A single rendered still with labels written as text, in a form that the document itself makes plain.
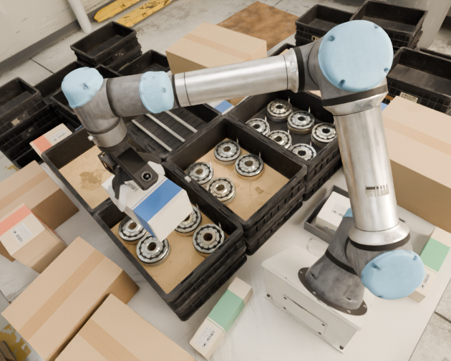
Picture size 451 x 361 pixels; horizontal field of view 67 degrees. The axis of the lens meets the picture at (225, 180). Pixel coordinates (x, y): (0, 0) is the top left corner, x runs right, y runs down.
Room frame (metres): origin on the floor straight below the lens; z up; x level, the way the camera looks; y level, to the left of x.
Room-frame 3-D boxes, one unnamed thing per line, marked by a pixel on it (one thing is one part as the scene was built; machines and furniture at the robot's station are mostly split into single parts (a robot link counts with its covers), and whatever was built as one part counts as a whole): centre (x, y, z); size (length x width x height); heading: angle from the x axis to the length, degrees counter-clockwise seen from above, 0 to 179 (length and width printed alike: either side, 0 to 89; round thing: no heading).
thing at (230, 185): (0.70, 0.02, 0.86); 0.10 x 0.10 x 0.01
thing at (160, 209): (0.55, 0.21, 1.09); 0.20 x 0.12 x 0.09; 40
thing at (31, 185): (0.85, 0.80, 0.78); 0.30 x 0.22 x 0.16; 127
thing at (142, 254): (0.53, 0.27, 0.86); 0.10 x 0.10 x 0.01
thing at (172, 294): (0.57, 0.21, 0.92); 0.40 x 0.30 x 0.02; 35
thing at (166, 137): (1.07, 0.19, 0.87); 0.40 x 0.30 x 0.11; 35
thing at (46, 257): (0.66, 0.69, 0.81); 0.16 x 0.12 x 0.07; 40
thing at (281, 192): (0.74, -0.04, 0.92); 0.40 x 0.30 x 0.02; 35
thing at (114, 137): (0.56, 0.23, 1.33); 0.08 x 0.08 x 0.05
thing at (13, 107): (1.90, 1.28, 0.37); 0.40 x 0.30 x 0.45; 130
